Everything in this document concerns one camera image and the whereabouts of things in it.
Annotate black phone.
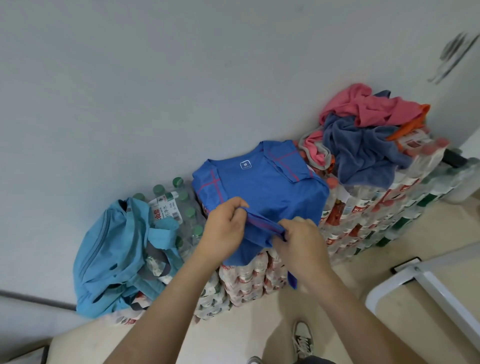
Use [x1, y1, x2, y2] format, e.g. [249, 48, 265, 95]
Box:
[442, 151, 470, 169]

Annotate stack of water bottle packs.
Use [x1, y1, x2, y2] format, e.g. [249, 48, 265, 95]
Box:
[101, 125, 480, 328]

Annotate grey-blue towel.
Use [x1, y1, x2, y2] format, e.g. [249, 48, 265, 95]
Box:
[322, 89, 414, 191]

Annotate person's left hand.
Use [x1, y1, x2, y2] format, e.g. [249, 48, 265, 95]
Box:
[194, 196, 251, 266]

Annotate white panel leaning on wall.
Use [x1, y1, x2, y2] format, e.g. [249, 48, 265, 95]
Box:
[0, 289, 78, 354]

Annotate person's right hand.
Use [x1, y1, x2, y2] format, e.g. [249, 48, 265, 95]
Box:
[271, 216, 335, 290]

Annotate blue t-shirt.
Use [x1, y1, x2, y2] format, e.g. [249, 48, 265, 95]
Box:
[191, 140, 331, 290]

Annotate person's right forearm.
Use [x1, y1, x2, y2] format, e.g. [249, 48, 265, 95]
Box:
[299, 269, 429, 364]

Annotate person's left forearm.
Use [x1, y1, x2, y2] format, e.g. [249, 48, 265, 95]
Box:
[103, 247, 227, 364]

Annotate orange t-shirt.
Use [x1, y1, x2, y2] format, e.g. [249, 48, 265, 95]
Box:
[386, 103, 432, 143]

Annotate light blue backpack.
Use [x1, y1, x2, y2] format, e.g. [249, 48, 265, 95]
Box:
[73, 197, 185, 320]

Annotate person's dark shorts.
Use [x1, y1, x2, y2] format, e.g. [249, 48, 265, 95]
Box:
[296, 355, 335, 364]

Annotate white gym machine frame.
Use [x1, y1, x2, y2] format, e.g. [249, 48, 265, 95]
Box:
[365, 241, 480, 343]

